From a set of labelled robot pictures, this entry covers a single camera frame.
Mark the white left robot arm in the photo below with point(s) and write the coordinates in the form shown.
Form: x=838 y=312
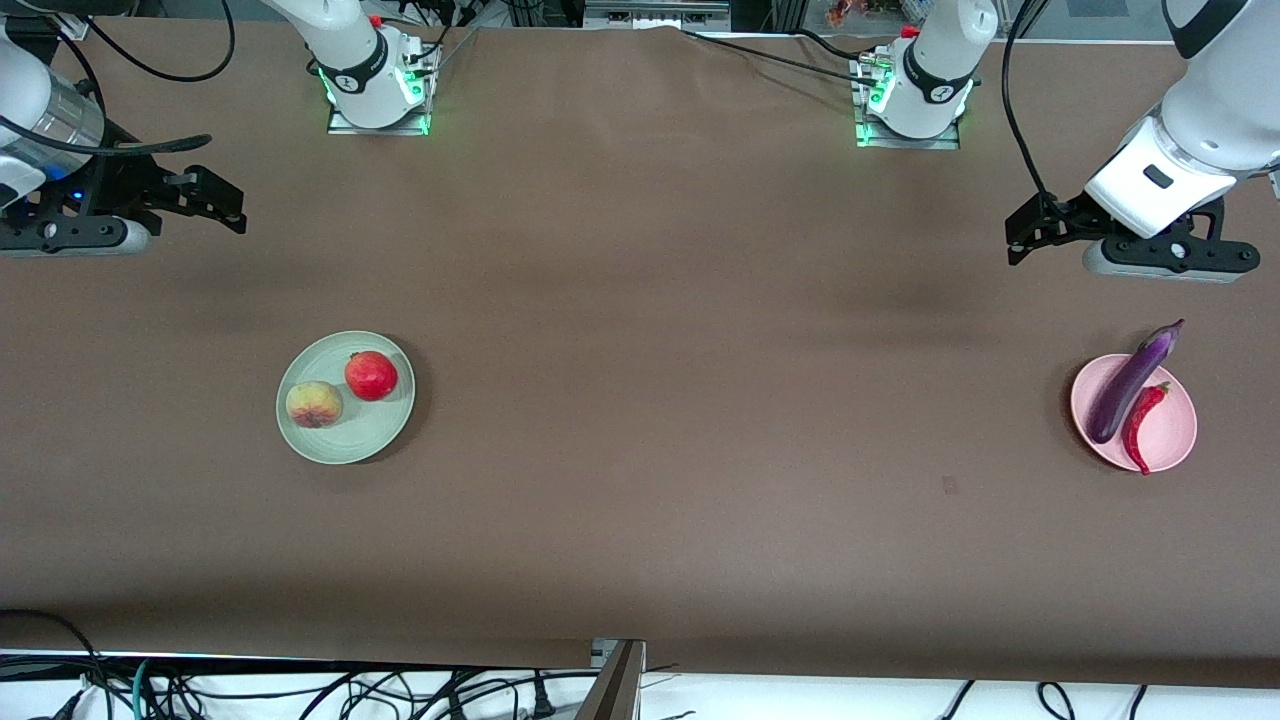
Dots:
x=935 y=70

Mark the light green plate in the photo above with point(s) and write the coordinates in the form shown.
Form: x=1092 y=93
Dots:
x=370 y=430

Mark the grey metal post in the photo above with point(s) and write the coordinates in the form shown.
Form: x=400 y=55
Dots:
x=618 y=690

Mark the grey metal frame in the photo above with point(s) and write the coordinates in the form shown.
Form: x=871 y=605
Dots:
x=655 y=12

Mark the brown table cover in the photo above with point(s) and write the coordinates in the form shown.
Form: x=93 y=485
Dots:
x=600 y=520

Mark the red chili pepper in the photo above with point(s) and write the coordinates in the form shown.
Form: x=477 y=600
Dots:
x=1146 y=403

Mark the red pomegranate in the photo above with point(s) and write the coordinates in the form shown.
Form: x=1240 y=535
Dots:
x=371 y=376

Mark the orange yellow peach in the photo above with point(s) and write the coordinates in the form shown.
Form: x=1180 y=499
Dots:
x=314 y=404

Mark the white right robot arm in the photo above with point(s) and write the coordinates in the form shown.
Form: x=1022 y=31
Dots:
x=350 y=50

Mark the purple eggplant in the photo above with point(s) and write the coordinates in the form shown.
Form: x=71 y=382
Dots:
x=1125 y=385

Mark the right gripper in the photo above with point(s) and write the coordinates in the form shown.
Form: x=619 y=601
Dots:
x=138 y=183

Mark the pink plate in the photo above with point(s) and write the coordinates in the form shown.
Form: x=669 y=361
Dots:
x=1175 y=440

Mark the orange red background object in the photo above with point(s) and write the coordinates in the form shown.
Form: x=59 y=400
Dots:
x=850 y=12

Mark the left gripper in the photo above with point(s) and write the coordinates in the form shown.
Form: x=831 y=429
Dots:
x=1062 y=217

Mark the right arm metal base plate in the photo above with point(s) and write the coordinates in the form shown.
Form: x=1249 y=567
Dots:
x=380 y=130

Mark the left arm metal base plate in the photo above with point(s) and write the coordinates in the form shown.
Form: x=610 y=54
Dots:
x=910 y=144

